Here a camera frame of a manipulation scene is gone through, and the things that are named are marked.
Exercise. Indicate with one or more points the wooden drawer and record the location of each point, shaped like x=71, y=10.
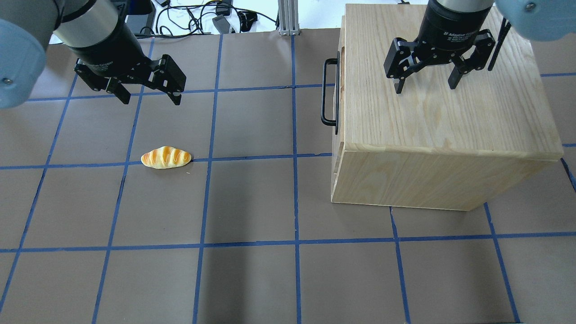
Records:
x=338, y=140

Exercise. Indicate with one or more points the toy bread roll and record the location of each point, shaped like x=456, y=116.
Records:
x=166, y=157

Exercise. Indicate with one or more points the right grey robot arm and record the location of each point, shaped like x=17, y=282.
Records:
x=537, y=20

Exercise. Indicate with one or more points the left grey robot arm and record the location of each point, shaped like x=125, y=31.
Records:
x=26, y=27

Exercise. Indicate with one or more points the black power adapter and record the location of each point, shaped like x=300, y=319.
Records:
x=222, y=25

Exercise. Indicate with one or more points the aluminium frame post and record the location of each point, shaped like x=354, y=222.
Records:
x=288, y=22

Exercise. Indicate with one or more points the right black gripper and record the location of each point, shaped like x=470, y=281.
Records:
x=451, y=22

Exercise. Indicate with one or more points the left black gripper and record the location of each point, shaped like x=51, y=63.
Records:
x=109, y=48

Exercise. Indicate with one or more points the light wooden drawer cabinet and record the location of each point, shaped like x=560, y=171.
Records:
x=430, y=146

